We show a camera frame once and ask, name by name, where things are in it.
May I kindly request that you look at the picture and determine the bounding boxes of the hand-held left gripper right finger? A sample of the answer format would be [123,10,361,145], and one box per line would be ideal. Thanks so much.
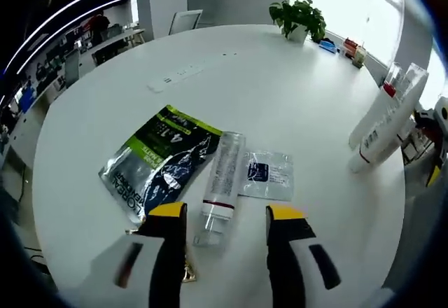
[265,204,354,308]

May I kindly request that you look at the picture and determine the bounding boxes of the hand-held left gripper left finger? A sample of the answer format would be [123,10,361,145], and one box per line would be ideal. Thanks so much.
[69,202,190,308]

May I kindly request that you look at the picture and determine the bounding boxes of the white skincare tube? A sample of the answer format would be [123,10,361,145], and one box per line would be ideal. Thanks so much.
[349,62,430,175]

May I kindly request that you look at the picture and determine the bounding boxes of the gold skincare sachet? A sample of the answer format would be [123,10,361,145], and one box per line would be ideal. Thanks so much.
[125,227,200,284]

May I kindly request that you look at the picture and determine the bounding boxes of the white skincare bottle red band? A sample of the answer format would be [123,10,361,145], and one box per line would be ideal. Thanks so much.
[348,62,403,148]

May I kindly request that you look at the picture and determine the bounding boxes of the clear skincare sachet dark label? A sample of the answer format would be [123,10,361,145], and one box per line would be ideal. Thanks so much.
[237,150,294,203]

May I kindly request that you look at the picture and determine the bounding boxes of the green black skincare sachet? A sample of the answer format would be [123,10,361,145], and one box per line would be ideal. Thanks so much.
[97,104,224,225]

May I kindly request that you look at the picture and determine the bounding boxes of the white skincare bottle grey print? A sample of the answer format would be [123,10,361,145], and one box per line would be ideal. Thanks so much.
[192,131,245,249]

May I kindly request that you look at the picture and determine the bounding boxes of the small tan container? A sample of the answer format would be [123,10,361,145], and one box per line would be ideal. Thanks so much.
[351,47,368,69]

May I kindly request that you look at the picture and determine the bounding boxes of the red white carton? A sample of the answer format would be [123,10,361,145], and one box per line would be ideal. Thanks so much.
[341,37,360,59]

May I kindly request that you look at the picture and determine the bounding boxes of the potted green plant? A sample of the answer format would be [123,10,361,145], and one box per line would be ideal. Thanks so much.
[268,0,327,45]

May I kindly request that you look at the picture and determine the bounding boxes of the white power strip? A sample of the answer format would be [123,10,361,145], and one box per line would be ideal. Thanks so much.
[146,59,206,94]

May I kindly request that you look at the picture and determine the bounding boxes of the blue crate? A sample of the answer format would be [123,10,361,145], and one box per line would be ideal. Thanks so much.
[19,85,38,113]

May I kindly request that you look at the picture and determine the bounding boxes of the pale office desk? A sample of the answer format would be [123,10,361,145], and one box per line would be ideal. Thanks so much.
[92,27,146,64]

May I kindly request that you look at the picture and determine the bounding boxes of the white office chair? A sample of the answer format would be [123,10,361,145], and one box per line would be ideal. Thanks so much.
[168,9,204,36]

